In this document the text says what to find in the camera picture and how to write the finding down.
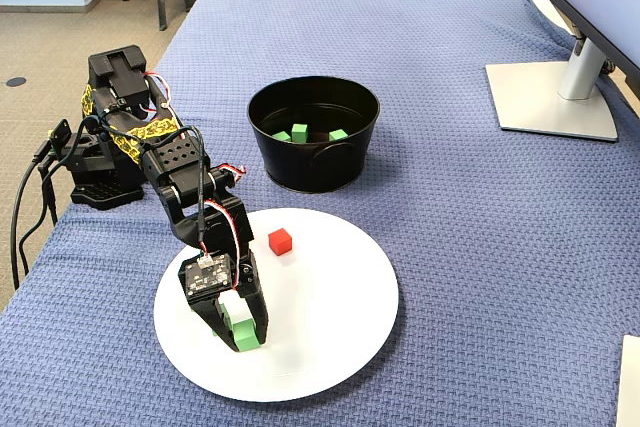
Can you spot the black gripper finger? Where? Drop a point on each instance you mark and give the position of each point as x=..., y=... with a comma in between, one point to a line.
x=212, y=317
x=256, y=297

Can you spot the white round plate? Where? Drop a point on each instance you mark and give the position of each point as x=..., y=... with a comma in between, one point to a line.
x=325, y=347

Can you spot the red cube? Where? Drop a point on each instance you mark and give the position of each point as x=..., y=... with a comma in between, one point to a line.
x=280, y=242

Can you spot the black metal bucket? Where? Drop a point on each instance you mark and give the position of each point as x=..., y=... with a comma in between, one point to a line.
x=320, y=167

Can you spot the blue woven cloth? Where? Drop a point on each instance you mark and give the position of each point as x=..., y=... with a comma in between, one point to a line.
x=475, y=247

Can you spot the black floor socket cover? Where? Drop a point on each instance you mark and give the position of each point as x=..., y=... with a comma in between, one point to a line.
x=16, y=81

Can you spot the white flat board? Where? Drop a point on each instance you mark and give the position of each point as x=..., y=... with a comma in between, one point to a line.
x=631, y=387

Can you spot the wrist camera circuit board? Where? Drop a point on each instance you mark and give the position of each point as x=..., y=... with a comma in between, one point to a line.
x=207, y=279

